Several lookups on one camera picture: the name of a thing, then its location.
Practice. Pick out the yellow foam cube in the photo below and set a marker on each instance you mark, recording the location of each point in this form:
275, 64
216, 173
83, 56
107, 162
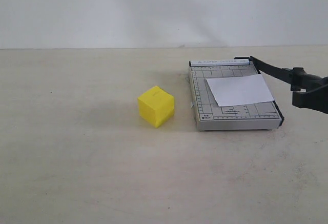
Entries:
156, 106

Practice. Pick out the white paper sheet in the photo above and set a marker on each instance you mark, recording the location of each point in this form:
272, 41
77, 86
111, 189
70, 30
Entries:
235, 91

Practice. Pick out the grey paper cutter base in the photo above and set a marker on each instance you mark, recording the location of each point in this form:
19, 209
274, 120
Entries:
209, 116

